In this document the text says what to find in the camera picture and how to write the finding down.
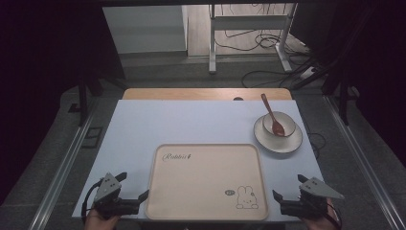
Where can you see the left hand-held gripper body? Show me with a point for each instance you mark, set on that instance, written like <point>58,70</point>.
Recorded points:
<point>108,191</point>

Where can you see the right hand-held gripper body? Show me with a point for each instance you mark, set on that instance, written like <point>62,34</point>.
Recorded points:
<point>314,195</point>

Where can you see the white plate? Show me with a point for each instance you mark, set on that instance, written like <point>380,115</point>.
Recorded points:
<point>281,144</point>

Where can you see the brown wooden spoon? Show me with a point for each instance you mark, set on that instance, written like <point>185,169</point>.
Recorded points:
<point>277,127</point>

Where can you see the white bowl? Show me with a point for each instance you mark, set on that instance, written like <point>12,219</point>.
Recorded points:
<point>287,121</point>

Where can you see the beige tray with rabbit print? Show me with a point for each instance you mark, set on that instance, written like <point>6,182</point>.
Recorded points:
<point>204,182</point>

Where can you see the person's right hand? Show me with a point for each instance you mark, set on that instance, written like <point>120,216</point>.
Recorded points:
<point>319,222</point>

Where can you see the person's left hand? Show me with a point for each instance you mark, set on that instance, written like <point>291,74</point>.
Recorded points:
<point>97,221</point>

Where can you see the dark floor plate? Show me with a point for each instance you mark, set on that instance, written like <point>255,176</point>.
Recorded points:
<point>92,137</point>

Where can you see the pale blue table board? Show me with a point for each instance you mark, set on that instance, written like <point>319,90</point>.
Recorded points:
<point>191,124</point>

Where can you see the black stand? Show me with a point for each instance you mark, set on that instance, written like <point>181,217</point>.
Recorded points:
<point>83,96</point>
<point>344,99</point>

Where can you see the white power strip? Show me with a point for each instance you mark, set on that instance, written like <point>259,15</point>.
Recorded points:
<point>308,73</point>

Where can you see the wooden table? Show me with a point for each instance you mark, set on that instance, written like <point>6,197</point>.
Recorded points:
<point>191,94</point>

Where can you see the white cabinet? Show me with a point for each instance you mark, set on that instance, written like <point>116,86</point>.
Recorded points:
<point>143,28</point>

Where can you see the metal floor rail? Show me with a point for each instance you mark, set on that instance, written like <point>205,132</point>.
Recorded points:
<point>364,163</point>
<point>63,166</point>

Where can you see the white desk frame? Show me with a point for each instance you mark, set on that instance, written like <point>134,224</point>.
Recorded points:
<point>249,22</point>

